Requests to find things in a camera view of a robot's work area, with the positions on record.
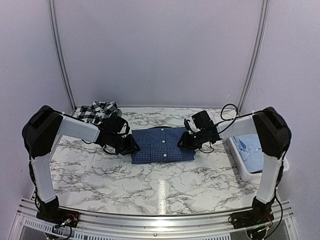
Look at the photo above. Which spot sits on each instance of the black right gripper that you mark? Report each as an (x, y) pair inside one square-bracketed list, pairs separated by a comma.
[(186, 143)]

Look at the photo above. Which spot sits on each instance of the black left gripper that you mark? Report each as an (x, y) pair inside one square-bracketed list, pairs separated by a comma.
[(130, 148)]

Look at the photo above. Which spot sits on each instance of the blue checked long sleeve shirt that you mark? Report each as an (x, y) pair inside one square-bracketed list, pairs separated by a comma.
[(160, 145)]

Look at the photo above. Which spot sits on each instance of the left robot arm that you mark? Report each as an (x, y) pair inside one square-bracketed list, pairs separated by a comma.
[(41, 133)]

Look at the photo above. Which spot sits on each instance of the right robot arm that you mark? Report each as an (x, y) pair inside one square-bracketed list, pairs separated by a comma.
[(274, 136)]

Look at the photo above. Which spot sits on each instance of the black white plaid folded shirt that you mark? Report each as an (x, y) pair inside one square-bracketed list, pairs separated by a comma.
[(97, 112)]

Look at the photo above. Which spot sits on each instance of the light blue folded shirt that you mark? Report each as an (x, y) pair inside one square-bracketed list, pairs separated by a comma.
[(249, 148)]

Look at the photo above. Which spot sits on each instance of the white plastic laundry basket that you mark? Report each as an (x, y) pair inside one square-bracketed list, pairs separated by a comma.
[(244, 174)]

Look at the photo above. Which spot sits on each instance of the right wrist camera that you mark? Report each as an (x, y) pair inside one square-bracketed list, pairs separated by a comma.
[(202, 123)]

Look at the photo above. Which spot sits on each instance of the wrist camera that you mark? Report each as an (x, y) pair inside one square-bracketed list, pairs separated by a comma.
[(202, 123), (117, 125)]

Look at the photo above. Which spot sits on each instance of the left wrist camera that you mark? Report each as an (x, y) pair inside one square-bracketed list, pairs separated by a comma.
[(117, 125)]

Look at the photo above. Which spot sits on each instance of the left aluminium corner post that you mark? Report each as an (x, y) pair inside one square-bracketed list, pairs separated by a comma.
[(52, 11)]

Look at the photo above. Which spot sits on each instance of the aluminium corner post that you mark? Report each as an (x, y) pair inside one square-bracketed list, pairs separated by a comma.
[(262, 25), (52, 11)]

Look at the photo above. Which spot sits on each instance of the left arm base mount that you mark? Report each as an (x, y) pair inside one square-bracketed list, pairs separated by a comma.
[(58, 217)]

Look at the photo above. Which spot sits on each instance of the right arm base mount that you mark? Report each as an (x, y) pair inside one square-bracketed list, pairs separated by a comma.
[(259, 214)]

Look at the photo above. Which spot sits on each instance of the right aluminium corner post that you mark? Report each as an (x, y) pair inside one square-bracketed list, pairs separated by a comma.
[(262, 25)]

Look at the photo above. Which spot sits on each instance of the aluminium front rail frame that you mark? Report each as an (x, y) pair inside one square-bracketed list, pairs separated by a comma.
[(105, 226)]

